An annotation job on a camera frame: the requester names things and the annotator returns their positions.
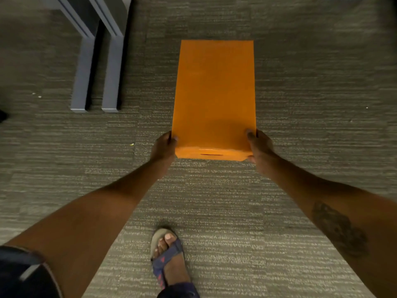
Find person's right forearm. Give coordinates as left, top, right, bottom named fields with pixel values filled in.
left=256, top=153, right=397, bottom=298

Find person's right hand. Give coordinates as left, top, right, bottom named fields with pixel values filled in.
left=246, top=129, right=276, bottom=171

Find dark blue trouser leg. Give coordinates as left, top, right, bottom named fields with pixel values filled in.
left=158, top=282, right=200, bottom=298

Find person's foot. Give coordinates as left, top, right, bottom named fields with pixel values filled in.
left=154, top=233, right=191, bottom=289

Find blue strap sandal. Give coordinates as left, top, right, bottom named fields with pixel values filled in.
left=150, top=227, right=187, bottom=290

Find grey metal table leg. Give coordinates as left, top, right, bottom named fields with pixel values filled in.
left=40, top=0, right=100, bottom=113
left=87, top=0, right=133, bottom=113

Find person's left hand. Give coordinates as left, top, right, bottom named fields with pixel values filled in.
left=150, top=130, right=178, bottom=169

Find person's left forearm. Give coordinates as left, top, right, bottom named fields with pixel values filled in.
left=3, top=158, right=172, bottom=298

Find dark blue shirt sleeve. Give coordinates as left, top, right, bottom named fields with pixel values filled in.
left=0, top=245, right=64, bottom=298

